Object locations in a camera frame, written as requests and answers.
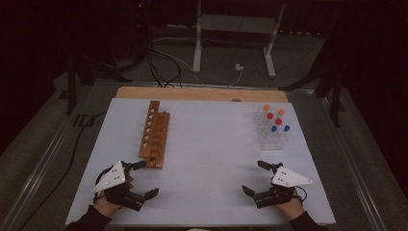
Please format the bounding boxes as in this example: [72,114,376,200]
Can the white table mat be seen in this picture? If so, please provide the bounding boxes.
[65,97,336,226]

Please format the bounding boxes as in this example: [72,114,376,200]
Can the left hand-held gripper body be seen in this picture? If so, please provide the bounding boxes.
[92,160,146,213]

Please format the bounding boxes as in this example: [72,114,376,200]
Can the white metal stand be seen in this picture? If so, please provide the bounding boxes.
[191,0,287,79]

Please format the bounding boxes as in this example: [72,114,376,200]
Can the person's left hand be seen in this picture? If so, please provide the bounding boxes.
[93,194,126,218]

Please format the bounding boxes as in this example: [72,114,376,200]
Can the black floor cable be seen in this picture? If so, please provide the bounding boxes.
[17,110,109,231]

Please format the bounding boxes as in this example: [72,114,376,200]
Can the wooden test tube rack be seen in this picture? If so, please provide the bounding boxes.
[138,100,171,169]

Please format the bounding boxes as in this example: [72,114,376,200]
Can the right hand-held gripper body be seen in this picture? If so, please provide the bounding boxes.
[253,163,314,210]

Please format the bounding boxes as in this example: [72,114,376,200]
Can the person's right hand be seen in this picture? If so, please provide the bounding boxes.
[277,187,306,221]

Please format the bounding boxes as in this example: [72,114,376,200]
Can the black stand legs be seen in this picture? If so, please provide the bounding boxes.
[278,47,345,128]
[65,54,134,116]

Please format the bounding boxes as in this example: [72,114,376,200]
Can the black cable bundle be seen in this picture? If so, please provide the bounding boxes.
[145,41,183,89]

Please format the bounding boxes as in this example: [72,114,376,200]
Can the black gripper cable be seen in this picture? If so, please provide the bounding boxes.
[93,166,112,204]
[293,186,308,203]

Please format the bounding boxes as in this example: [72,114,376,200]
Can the black floor bracket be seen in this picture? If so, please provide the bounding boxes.
[74,114,96,128]

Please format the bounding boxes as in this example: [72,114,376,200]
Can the clear acrylic tube rack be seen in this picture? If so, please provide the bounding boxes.
[254,107,290,151]

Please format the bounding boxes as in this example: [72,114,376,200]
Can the white cable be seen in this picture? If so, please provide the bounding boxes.
[224,69,244,88]

